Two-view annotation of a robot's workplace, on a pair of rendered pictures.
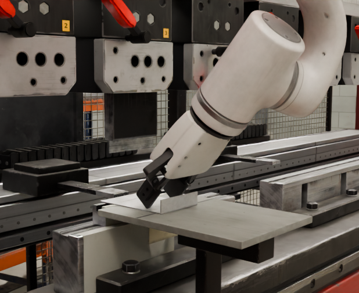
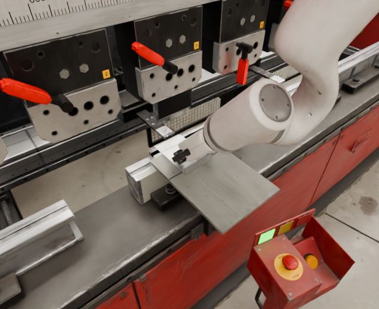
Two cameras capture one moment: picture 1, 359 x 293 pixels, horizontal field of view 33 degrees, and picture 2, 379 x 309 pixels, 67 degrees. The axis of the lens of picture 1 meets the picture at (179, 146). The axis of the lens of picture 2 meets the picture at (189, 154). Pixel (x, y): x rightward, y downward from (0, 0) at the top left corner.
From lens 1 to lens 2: 0.50 m
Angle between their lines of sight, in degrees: 36
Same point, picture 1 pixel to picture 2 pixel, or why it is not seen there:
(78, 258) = (138, 189)
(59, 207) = not seen: hidden behind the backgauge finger
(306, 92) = (289, 139)
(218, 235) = (211, 217)
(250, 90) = (243, 142)
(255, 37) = (249, 117)
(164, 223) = (183, 191)
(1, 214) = (105, 129)
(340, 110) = not seen: outside the picture
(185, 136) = (197, 148)
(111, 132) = (157, 115)
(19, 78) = (73, 124)
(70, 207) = not seen: hidden behind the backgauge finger
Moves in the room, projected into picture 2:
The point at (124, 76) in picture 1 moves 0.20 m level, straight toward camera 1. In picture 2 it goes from (160, 90) to (138, 157)
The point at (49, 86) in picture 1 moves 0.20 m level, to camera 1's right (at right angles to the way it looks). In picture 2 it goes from (99, 119) to (207, 132)
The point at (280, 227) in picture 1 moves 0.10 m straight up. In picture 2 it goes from (254, 207) to (262, 175)
